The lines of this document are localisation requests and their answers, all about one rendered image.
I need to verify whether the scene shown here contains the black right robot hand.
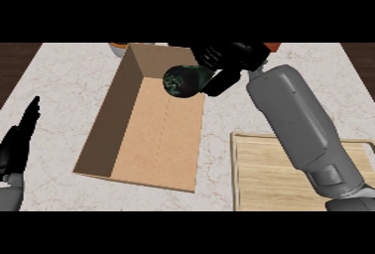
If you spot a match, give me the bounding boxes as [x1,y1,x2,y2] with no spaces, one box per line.
[188,42,272,97]

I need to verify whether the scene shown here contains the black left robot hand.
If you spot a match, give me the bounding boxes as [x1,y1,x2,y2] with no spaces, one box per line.
[0,95,42,183]

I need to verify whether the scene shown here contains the orange and white bowl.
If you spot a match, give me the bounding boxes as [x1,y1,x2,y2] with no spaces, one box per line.
[106,43,131,58]

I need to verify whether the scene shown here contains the brown cardboard box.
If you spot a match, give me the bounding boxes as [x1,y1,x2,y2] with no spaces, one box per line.
[72,43,207,193]

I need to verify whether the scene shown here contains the pale wooden tray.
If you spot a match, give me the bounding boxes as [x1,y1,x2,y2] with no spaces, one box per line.
[230,131,375,212]

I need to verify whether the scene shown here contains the red object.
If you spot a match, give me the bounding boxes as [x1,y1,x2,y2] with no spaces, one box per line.
[262,43,281,54]

